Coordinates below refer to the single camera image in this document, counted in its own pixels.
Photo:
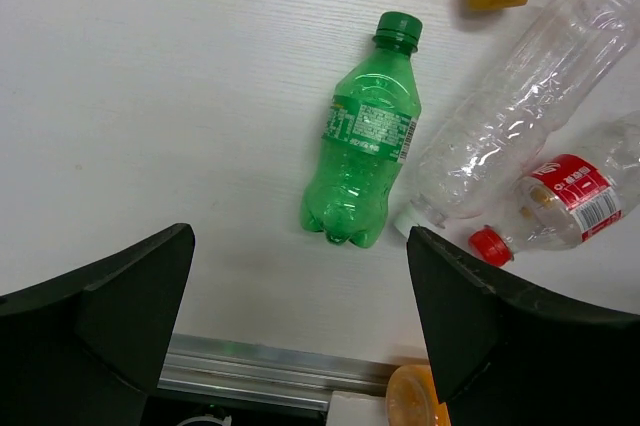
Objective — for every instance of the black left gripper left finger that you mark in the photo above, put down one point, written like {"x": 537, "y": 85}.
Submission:
{"x": 88, "y": 347}

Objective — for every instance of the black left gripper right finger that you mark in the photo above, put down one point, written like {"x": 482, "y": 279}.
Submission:
{"x": 505, "y": 351}

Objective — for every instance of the clear bottle red label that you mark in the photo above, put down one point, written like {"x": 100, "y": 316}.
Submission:
{"x": 568, "y": 199}

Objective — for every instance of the green plastic soda bottle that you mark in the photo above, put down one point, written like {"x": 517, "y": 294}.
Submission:
{"x": 366, "y": 139}

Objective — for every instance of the orange juice bottle near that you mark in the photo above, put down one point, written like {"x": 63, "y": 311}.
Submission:
{"x": 411, "y": 398}

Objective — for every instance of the large clear plastic bottle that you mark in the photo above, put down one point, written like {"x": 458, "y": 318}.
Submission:
{"x": 497, "y": 132}

